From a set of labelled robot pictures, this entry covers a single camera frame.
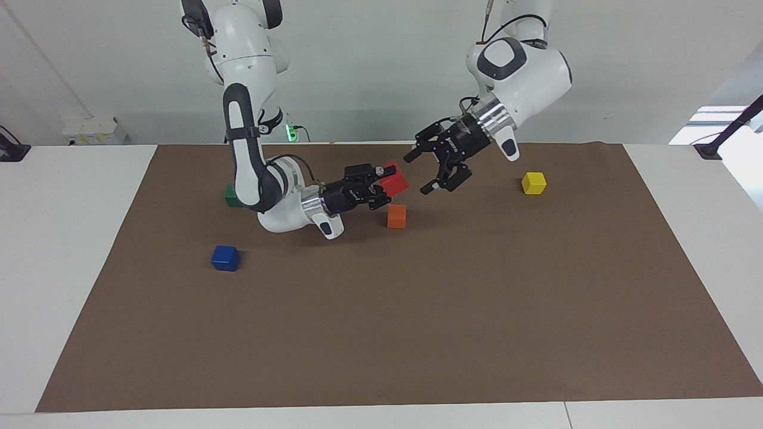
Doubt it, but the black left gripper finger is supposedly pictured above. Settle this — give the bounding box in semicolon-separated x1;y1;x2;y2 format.
420;156;473;195
404;122;449;164

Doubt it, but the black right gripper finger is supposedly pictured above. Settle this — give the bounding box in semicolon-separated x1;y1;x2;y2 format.
344;164;398;183
367;185;394;211

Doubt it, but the red wooden block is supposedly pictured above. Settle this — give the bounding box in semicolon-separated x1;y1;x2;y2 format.
379;161;410;197

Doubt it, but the blue wooden block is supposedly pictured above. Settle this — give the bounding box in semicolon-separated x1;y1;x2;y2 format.
211;245;241;272

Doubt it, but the brown table mat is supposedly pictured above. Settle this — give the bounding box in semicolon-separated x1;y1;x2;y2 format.
36;142;763;413

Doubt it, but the black table clamp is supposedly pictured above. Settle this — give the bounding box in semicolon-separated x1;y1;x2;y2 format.
0;125;32;163

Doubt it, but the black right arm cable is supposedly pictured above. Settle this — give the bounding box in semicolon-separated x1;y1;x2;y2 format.
265;154;324;190

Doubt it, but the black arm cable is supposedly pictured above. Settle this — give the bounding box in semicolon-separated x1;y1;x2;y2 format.
480;0;547;47
265;154;324;190

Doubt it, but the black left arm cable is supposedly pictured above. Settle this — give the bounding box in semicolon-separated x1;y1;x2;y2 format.
480;0;547;47

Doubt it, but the white wall box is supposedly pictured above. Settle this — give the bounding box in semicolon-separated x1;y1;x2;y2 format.
61;116;129;146

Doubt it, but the black camera stand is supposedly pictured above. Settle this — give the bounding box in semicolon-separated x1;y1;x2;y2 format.
693;95;763;160

